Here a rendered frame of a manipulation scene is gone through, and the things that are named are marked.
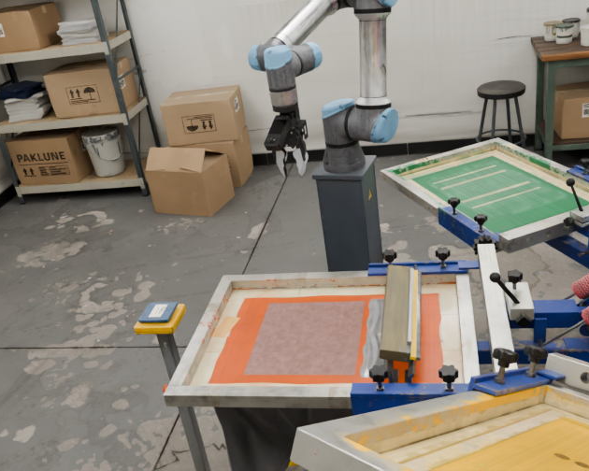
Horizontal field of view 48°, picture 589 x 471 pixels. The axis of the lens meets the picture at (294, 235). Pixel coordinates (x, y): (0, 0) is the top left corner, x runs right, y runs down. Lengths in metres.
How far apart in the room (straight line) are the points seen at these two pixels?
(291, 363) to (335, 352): 0.12
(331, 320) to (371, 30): 0.89
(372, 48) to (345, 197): 0.52
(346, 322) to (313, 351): 0.15
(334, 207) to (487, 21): 3.30
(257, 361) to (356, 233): 0.73
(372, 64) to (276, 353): 0.94
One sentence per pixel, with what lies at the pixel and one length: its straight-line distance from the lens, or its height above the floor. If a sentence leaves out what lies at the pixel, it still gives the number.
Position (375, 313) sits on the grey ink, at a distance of 1.95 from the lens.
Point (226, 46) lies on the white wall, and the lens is 5.64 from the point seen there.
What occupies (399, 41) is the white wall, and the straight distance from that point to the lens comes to 5.42.
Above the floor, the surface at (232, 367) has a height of 0.96.
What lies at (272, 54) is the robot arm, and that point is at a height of 1.71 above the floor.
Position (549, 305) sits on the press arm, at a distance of 1.84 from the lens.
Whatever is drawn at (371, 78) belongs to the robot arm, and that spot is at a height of 1.52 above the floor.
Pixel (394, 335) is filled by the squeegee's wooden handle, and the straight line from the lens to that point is 1.69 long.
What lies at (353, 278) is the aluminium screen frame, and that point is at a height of 0.99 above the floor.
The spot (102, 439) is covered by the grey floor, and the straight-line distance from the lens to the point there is 3.28.
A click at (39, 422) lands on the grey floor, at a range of 3.53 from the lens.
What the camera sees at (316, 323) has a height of 0.96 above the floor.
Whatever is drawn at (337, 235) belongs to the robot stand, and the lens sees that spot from 2.39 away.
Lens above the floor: 2.07
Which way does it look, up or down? 27 degrees down
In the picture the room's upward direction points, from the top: 9 degrees counter-clockwise
